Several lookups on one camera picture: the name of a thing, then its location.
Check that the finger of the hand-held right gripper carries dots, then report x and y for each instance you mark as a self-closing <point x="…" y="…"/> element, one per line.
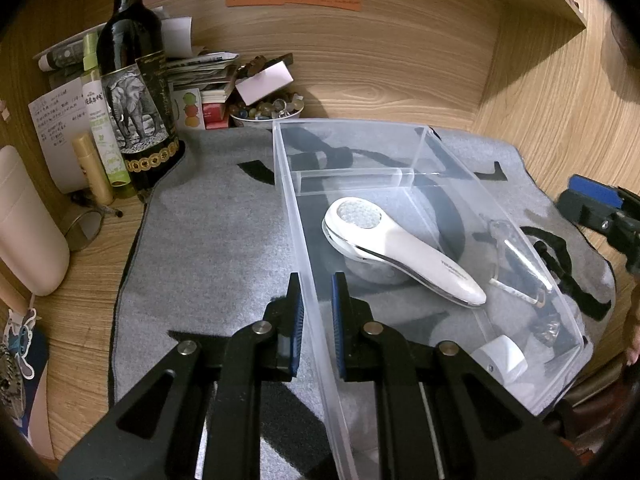
<point x="595" y="195"/>

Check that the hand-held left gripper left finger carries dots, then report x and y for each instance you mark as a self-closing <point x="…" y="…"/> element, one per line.
<point x="296" y="320"/>

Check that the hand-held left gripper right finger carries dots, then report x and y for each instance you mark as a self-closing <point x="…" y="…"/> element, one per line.
<point x="340" y="320"/>

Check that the clear plastic storage box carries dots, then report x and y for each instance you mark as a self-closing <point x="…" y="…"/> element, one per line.
<point x="440" y="170"/>

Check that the person's right hand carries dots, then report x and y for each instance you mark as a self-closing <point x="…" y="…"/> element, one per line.
<point x="635" y="330"/>

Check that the white handheld massager device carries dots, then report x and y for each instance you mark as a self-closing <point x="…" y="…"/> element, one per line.
<point x="400" y="255"/>

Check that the clear acrylic piece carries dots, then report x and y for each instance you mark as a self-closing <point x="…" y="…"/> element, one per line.
<point x="520" y="260"/>

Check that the grey felt mat black pattern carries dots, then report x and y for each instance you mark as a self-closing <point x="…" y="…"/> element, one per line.
<point x="210" y="260"/>

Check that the small white block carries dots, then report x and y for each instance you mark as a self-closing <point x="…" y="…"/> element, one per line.
<point x="500" y="360"/>

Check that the red fabric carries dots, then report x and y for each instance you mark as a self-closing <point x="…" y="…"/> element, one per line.
<point x="600" y="410"/>

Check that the white bowl of pebbles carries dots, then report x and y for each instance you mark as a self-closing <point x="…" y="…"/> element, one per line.
<point x="265" y="112"/>

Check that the small red box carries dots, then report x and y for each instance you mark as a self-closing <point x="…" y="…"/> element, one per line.
<point x="216" y="115"/>

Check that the fruit sticker card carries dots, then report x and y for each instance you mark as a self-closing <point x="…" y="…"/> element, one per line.
<point x="189" y="109"/>

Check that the pale pink card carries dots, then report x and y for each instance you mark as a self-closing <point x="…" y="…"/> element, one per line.
<point x="265" y="82"/>

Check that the gold cylindrical tube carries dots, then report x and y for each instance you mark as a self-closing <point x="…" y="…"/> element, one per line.
<point x="90" y="165"/>

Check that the stack of booklets and papers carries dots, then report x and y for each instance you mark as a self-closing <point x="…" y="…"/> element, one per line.
<point x="200" y="72"/>

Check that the blue cartoon sticker card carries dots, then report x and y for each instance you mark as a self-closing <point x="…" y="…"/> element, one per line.
<point x="20" y="330"/>

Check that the green spray bottle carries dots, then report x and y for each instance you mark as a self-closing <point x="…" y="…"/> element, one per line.
<point x="100" y="125"/>

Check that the grey round patterned ornament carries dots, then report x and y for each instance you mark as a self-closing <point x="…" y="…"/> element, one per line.
<point x="10" y="385"/>

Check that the white folded papers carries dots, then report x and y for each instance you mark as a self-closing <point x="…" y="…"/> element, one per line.
<point x="177" y="35"/>

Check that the white handwritten note paper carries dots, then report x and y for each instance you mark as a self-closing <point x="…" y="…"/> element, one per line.
<point x="55" y="125"/>

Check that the dark wine bottle elephant label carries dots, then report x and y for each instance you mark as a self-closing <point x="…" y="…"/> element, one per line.
<point x="130" y="40"/>

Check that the rolled newspaper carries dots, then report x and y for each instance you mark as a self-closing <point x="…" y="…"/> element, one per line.
<point x="62" y="55"/>

